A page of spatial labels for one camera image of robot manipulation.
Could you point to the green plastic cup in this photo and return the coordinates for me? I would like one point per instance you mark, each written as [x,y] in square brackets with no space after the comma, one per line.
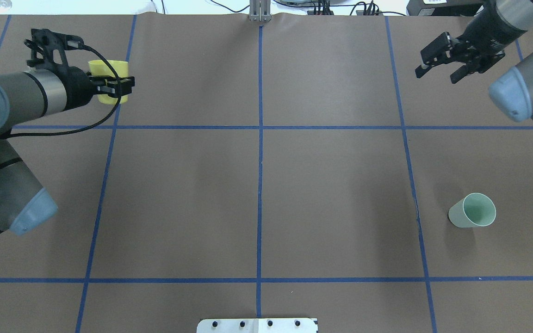
[473,211]

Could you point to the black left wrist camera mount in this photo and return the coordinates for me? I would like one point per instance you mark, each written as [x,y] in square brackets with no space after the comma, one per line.
[48,49]

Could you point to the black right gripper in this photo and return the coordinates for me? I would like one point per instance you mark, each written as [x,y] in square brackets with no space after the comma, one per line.
[492,44]

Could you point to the yellow plastic cup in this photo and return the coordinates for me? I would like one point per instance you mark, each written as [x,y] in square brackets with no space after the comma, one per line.
[99,69]

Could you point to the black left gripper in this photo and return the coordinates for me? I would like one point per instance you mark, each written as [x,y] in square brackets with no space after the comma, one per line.
[78,88]

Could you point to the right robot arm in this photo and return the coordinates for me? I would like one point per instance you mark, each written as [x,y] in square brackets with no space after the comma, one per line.
[503,22]

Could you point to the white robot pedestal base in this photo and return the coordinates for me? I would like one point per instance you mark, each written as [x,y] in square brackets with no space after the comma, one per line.
[258,325]

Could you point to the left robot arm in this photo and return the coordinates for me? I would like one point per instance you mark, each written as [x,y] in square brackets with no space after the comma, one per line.
[24,96]

